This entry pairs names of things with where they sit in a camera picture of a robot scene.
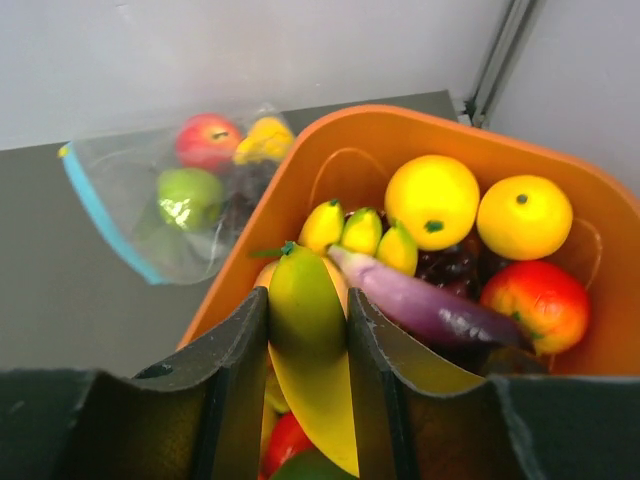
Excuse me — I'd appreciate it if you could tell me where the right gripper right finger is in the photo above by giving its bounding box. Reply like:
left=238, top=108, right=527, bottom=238
left=347, top=288, right=525, bottom=479

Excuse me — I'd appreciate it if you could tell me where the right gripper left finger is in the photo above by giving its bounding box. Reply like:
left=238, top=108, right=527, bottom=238
left=64, top=287, right=268, bottom=479

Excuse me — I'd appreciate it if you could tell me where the fake yellow banana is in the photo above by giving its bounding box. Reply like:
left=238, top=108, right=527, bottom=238
left=268, top=241, right=360, bottom=477

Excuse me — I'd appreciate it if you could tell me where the fake red tomato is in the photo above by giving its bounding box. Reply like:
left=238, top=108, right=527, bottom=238
left=261, top=412, right=314, bottom=479

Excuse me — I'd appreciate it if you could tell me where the fake purple eggplant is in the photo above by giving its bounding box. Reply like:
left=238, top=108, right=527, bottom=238
left=328, top=245, right=533, bottom=352

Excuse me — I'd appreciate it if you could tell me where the fake green lime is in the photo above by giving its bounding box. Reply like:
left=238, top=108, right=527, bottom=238
left=270, top=450, right=355, bottom=480

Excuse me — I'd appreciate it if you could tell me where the fake red yellow apple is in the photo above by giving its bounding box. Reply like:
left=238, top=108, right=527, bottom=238
left=480, top=260, right=591, bottom=355

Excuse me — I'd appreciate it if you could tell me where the fake small banana bunch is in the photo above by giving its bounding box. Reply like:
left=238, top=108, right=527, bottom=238
left=298, top=199, right=418, bottom=276

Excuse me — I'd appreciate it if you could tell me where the fake green pear in bag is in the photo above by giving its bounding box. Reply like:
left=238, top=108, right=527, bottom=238
left=156, top=167, right=226, bottom=232

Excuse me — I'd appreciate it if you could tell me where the blue zip clear bag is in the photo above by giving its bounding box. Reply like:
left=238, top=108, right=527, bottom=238
left=58, top=103, right=295, bottom=285

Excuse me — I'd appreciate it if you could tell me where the fake yellow lemon left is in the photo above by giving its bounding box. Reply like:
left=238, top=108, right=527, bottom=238
left=384, top=154, right=480, bottom=251

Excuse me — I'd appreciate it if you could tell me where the fake yellow orange right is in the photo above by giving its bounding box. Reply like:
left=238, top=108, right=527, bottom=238
left=476, top=175, right=574, bottom=261

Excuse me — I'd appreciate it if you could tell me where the fake red apple in bag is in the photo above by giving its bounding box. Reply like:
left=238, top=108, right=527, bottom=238
left=175, top=113, right=244, bottom=173

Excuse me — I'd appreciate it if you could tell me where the orange plastic bin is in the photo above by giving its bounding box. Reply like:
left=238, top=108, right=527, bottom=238
left=184, top=105, right=639, bottom=375

